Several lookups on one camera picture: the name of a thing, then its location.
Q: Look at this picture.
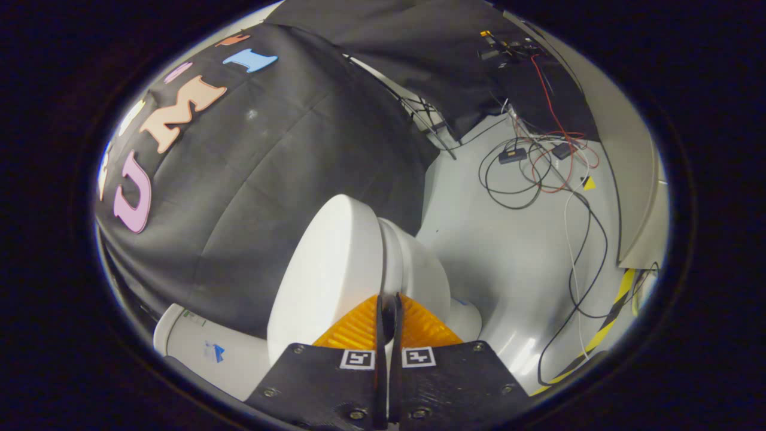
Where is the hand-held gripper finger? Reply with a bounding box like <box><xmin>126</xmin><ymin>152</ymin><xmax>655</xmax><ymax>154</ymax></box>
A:
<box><xmin>389</xmin><ymin>292</ymin><xmax>532</xmax><ymax>431</ymax></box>
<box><xmin>244</xmin><ymin>293</ymin><xmax>388</xmax><ymax>430</ymax></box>

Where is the black lid lifter handle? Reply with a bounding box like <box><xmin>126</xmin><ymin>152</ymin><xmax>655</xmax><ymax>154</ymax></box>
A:
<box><xmin>382</xmin><ymin>293</ymin><xmax>399</xmax><ymax>336</ymax></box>

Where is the white toilet lid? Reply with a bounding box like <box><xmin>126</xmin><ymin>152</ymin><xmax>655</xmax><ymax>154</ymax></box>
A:
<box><xmin>266</xmin><ymin>193</ymin><xmax>385</xmax><ymax>366</ymax></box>

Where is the white toilet seat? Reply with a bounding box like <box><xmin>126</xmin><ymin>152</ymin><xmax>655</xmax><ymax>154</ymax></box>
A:
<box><xmin>381</xmin><ymin>217</ymin><xmax>452</xmax><ymax>342</ymax></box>

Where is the white toilet with tank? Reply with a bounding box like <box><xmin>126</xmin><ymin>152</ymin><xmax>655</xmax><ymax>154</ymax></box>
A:
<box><xmin>153</xmin><ymin>217</ymin><xmax>483</xmax><ymax>402</ymax></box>

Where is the yellow black floor tape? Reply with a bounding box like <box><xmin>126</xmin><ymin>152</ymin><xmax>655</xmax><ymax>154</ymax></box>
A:
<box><xmin>530</xmin><ymin>268</ymin><xmax>638</xmax><ymax>397</ymax></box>

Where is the black backdrop cloth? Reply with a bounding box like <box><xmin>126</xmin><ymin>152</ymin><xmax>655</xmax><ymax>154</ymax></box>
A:
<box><xmin>266</xmin><ymin>0</ymin><xmax>527</xmax><ymax>141</ymax></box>
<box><xmin>95</xmin><ymin>23</ymin><xmax>440</xmax><ymax>339</ymax></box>

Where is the black light stand tripod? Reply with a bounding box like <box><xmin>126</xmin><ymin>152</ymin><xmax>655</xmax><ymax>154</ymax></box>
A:
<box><xmin>344</xmin><ymin>54</ymin><xmax>458</xmax><ymax>161</ymax></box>

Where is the white partition board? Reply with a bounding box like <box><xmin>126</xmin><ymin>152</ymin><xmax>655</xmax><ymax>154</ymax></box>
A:
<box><xmin>503</xmin><ymin>9</ymin><xmax>668</xmax><ymax>270</ymax></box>

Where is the table under black cloth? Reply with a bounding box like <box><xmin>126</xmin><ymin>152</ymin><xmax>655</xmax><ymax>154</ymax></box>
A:
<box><xmin>494</xmin><ymin>51</ymin><xmax>601</xmax><ymax>142</ymax></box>

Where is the orange and black gripper device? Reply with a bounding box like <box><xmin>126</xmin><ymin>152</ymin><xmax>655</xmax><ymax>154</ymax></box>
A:
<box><xmin>478</xmin><ymin>30</ymin><xmax>542</xmax><ymax>62</ymax></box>

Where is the white cable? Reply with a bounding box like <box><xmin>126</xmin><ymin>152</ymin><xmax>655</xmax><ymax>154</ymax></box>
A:
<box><xmin>563</xmin><ymin>180</ymin><xmax>590</xmax><ymax>360</ymax></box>

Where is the black cable tangle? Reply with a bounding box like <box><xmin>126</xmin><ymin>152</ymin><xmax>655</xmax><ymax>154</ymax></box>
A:
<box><xmin>478</xmin><ymin>105</ymin><xmax>659</xmax><ymax>387</ymax></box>

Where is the red cable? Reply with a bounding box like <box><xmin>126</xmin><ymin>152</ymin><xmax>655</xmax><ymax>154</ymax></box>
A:
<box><xmin>513</xmin><ymin>55</ymin><xmax>600</xmax><ymax>193</ymax></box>

